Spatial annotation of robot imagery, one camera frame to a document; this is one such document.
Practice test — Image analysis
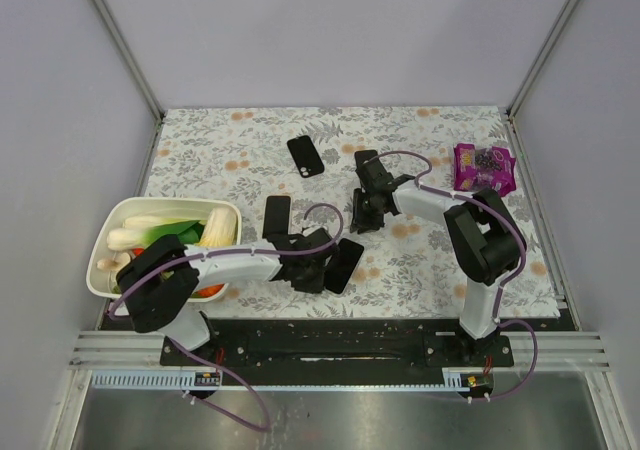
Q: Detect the silver smartphone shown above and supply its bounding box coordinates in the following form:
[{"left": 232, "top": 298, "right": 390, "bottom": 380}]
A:
[{"left": 324, "top": 238, "right": 364, "bottom": 295}]

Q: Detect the blue smartphone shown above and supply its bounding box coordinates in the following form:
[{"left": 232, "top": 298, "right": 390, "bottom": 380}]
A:
[{"left": 262, "top": 195, "right": 291, "bottom": 239}]

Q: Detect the black phone case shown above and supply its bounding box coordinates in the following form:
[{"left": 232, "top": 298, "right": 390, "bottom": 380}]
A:
[{"left": 287, "top": 135, "right": 325, "bottom": 178}]

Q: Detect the dark smartphone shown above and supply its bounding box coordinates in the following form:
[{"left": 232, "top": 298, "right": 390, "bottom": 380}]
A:
[{"left": 354, "top": 149, "right": 378, "bottom": 171}]

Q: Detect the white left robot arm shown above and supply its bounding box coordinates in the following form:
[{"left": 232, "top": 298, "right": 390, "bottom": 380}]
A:
[{"left": 116, "top": 227, "right": 338, "bottom": 351}]

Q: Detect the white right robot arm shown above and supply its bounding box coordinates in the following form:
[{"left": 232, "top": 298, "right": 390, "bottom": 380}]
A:
[{"left": 350, "top": 150, "right": 526, "bottom": 340}]

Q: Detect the floral tablecloth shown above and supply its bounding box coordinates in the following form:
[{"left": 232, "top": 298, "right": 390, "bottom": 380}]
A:
[{"left": 110, "top": 104, "right": 561, "bottom": 321}]

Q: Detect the orange carrot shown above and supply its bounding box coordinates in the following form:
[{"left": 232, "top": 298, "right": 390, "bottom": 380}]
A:
[{"left": 198, "top": 284, "right": 224, "bottom": 298}]

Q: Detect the purple snack bag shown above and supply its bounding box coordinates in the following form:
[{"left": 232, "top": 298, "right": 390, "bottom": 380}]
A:
[{"left": 453, "top": 143, "right": 517, "bottom": 197}]

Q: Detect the white green leek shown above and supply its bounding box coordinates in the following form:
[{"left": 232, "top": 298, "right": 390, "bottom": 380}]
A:
[{"left": 106, "top": 221, "right": 204, "bottom": 251}]

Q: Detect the brown mushroom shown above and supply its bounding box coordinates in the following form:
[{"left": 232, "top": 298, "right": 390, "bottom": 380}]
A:
[{"left": 96, "top": 252, "right": 131, "bottom": 273}]

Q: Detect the white plastic bin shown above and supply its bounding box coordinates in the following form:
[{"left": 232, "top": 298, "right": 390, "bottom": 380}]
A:
[{"left": 86, "top": 197, "right": 242, "bottom": 299}]

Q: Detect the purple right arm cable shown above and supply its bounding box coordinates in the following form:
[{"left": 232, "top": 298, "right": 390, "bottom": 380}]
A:
[{"left": 367, "top": 150, "right": 539, "bottom": 402}]

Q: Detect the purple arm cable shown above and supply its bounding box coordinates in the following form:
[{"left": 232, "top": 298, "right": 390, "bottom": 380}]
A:
[
  {"left": 107, "top": 203, "right": 345, "bottom": 431},
  {"left": 367, "top": 150, "right": 539, "bottom": 402}
]

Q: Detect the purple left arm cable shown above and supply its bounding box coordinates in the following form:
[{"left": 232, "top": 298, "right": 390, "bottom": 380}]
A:
[{"left": 107, "top": 203, "right": 345, "bottom": 431}]

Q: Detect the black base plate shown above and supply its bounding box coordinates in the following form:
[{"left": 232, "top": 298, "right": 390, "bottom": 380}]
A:
[{"left": 159, "top": 317, "right": 515, "bottom": 371}]

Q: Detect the white cable duct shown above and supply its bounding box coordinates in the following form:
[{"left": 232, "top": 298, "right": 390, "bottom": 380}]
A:
[{"left": 91, "top": 370, "right": 221, "bottom": 391}]

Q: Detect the aluminium rail frame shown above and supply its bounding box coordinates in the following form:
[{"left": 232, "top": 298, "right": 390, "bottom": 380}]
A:
[{"left": 69, "top": 331, "right": 610, "bottom": 372}]

